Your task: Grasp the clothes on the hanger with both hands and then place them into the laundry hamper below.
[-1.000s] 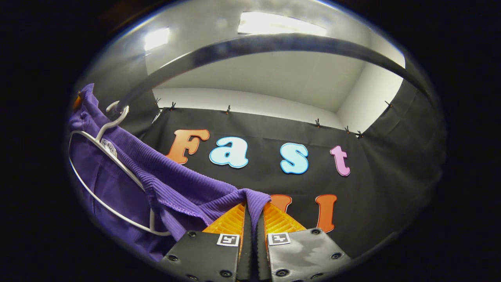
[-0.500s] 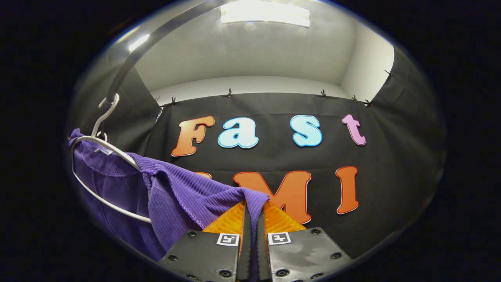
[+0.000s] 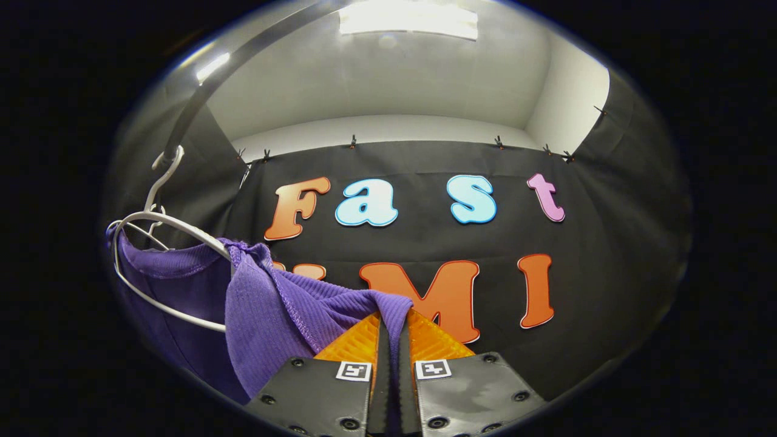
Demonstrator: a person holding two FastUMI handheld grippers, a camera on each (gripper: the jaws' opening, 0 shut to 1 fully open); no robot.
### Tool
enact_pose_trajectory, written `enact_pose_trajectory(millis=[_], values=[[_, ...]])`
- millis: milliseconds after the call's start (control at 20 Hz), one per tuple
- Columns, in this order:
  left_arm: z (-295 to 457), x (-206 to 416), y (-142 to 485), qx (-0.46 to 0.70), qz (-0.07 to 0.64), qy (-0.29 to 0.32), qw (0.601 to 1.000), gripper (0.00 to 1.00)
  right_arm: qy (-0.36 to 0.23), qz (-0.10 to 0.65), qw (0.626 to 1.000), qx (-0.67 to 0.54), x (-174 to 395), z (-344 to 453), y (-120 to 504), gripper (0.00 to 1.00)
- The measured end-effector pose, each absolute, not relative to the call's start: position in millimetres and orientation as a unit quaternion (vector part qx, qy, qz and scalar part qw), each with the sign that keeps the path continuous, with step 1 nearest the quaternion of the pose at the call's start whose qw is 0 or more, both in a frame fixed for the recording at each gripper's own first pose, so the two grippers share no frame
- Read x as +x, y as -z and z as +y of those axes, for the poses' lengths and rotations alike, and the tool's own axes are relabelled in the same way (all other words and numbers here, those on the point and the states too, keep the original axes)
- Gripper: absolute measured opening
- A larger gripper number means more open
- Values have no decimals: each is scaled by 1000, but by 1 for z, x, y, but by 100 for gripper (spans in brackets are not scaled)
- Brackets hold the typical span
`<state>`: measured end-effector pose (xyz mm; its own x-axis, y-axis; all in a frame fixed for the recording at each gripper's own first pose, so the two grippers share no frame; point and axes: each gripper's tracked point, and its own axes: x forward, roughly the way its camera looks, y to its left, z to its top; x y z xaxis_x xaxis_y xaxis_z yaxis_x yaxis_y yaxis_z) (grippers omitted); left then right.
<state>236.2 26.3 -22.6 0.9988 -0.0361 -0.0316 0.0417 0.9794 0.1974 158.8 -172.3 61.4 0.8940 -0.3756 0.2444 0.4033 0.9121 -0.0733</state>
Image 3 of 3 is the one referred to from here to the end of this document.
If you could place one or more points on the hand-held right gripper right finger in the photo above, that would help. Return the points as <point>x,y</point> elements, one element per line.
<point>408,394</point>

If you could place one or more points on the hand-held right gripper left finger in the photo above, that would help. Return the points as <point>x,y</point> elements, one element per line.
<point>379,388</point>

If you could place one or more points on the purple ribbed shirt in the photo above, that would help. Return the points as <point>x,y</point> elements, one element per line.
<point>267,315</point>

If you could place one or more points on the large white clothes hanger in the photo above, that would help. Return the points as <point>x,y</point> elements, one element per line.
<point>149,213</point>

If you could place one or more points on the black clothes rack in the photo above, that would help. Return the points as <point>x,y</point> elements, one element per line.
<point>206,92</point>

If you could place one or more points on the row of small black clips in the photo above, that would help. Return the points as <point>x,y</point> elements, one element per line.
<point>352,143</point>

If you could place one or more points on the small ceiling light panel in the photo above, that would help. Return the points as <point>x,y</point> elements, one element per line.
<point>212,67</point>

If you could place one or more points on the large ceiling light panel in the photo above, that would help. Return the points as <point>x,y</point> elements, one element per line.
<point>407,18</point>

